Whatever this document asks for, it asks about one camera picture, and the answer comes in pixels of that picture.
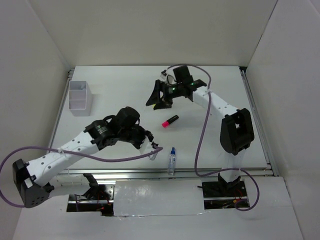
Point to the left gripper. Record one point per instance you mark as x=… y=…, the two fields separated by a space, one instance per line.
x=144 y=133

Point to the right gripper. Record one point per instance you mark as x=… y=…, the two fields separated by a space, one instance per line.
x=155 y=97

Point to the small blue spray bottle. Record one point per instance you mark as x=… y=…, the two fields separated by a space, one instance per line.
x=172 y=161

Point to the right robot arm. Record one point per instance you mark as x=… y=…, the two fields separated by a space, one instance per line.
x=236 y=127

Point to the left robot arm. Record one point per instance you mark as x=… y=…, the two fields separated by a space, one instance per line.
x=36 y=180

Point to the pink highlighter marker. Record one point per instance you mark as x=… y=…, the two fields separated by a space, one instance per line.
x=171 y=120

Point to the white pen holder container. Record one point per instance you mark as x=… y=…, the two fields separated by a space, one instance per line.
x=79 y=101

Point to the white foil cover sheet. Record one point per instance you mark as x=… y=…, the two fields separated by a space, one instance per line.
x=144 y=198

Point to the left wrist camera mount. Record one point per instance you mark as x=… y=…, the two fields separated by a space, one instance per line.
x=148 y=147

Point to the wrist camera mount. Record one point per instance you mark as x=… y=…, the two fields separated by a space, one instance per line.
x=148 y=147
x=168 y=78

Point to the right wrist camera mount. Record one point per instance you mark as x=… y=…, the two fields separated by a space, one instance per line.
x=168 y=78

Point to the aluminium front rail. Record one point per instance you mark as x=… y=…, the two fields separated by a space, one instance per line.
x=105 y=175

